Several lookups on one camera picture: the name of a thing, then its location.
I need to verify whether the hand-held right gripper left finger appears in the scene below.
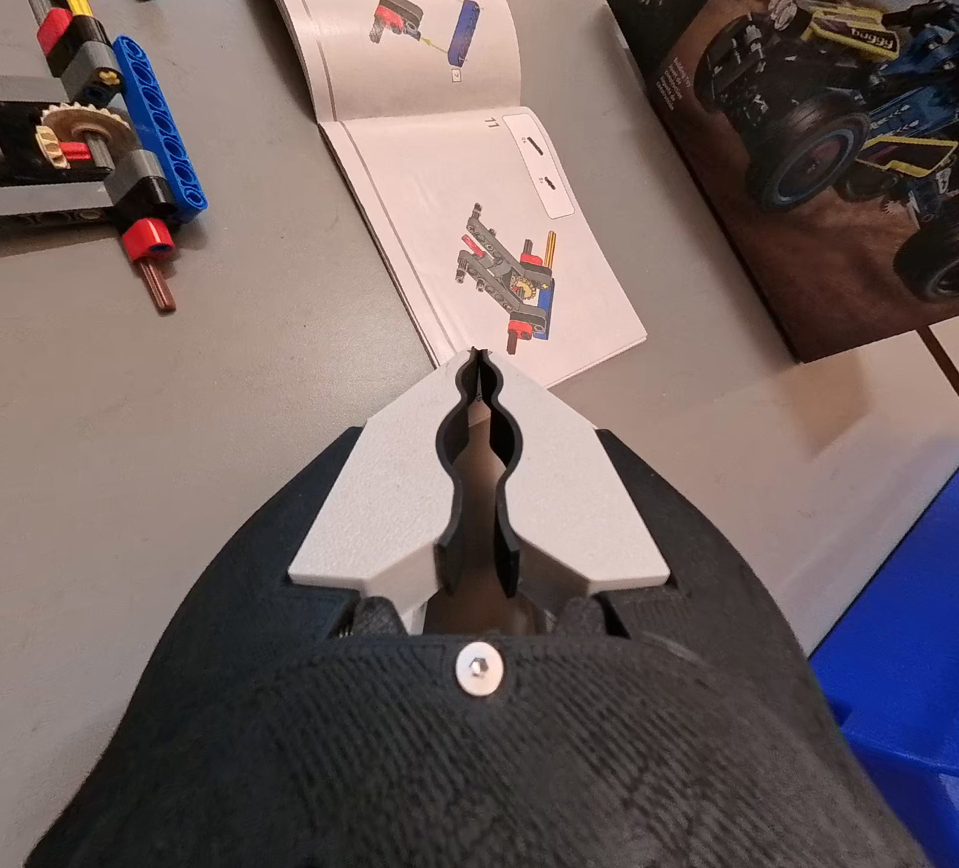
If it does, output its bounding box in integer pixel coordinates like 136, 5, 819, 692
287, 347, 482, 634

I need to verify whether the lego set box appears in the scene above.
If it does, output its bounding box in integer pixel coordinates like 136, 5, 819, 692
607, 0, 959, 363

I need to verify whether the blue plastic bin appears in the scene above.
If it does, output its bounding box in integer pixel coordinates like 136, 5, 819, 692
809, 467, 959, 868

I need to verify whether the partly built lego chassis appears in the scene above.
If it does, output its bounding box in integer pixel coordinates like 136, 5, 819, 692
0, 0, 209, 315

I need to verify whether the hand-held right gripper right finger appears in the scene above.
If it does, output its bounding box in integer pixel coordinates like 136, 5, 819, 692
478, 349, 673, 616

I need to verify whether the open lego instruction booklet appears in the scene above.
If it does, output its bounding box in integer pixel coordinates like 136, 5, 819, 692
217, 0, 649, 390

